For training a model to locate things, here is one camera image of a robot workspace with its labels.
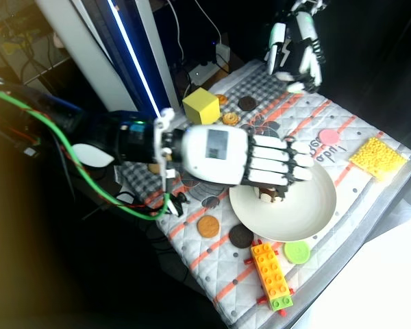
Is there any white cable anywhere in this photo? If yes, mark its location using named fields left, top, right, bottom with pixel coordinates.
left=165, top=0, right=224, bottom=45

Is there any white power adapter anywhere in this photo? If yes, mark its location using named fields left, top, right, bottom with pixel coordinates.
left=214, top=42, right=232, bottom=68

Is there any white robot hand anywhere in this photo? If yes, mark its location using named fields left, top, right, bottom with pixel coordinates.
left=264, top=11, right=327, bottom=94
left=179, top=124, right=315, bottom=199

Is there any tan round biscuit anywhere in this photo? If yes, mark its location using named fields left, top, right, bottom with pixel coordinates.
left=197, top=215, right=221, bottom=239

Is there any green round disc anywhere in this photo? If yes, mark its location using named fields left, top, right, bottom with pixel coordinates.
left=283, top=240, right=312, bottom=265

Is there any white pillar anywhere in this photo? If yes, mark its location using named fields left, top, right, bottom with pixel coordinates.
left=35, top=0, right=149, bottom=114

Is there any yellow bumpy square pad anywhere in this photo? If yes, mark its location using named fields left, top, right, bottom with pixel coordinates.
left=349, top=136, right=408, bottom=182

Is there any toy chocolate cake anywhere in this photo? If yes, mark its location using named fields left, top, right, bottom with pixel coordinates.
left=253, top=184, right=288, bottom=204

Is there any pink round disc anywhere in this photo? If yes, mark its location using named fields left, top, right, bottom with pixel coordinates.
left=319, top=128, right=340, bottom=145

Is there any dark chocolate round cookie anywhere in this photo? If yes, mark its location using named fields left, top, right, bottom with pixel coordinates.
left=238, top=95, right=258, bottom=112

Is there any yellow cube block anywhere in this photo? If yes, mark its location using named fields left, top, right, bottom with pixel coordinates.
left=182, top=87, right=222, bottom=125

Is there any blue lit panel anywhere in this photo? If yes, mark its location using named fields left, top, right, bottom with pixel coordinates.
left=97, top=0, right=182, bottom=119

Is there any dark chocolate sandwich cookie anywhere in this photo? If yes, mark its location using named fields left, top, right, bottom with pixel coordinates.
left=228, top=223, right=255, bottom=249

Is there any green cable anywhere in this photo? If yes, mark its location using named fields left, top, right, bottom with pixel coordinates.
left=0, top=86, right=171, bottom=221

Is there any grey quilt with bear print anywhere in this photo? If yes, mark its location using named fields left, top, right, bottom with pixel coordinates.
left=114, top=58, right=411, bottom=327

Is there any orange and green brick vehicle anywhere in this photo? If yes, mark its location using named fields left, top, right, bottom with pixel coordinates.
left=243, top=241, right=296, bottom=318

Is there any cluttered shelf unit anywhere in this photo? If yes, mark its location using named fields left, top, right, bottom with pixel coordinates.
left=0, top=0, right=73, bottom=86

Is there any white power strip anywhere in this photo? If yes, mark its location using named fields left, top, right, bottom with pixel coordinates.
left=187, top=63, right=224, bottom=87

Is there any white round plate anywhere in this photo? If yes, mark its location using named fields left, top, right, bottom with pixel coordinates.
left=228, top=163, right=338, bottom=243

